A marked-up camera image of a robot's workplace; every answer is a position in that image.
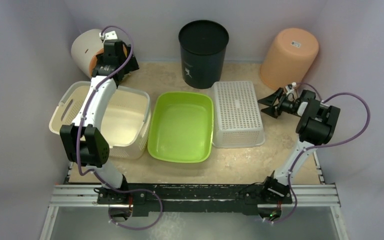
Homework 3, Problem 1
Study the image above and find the white perforated strainer basket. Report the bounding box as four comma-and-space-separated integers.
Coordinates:
210, 81, 265, 149

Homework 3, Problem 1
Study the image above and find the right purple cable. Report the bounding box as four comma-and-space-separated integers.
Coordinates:
262, 82, 372, 225

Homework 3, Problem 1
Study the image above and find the orange plastic bucket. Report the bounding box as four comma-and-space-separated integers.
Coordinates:
259, 27, 320, 90

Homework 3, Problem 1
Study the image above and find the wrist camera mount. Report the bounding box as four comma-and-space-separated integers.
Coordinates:
284, 82, 298, 101
99, 31, 118, 42

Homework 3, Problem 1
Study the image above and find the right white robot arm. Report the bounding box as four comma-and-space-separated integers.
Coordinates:
257, 88, 341, 204

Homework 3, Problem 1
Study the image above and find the lime green basin tray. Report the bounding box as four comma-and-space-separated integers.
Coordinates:
147, 91, 215, 164

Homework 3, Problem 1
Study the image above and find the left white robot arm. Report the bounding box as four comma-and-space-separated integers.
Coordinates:
59, 39, 133, 205

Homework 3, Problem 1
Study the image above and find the cream perforated laundry basket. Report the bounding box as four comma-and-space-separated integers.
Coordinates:
48, 81, 151, 159

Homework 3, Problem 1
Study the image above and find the dark navy round bin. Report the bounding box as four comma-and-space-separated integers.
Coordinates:
178, 19, 230, 89

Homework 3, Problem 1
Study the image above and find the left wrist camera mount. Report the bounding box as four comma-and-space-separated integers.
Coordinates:
99, 31, 118, 42

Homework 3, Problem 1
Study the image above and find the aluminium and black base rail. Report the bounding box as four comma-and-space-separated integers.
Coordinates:
50, 183, 341, 217

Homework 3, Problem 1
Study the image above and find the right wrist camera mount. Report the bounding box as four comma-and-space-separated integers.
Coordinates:
284, 82, 298, 101

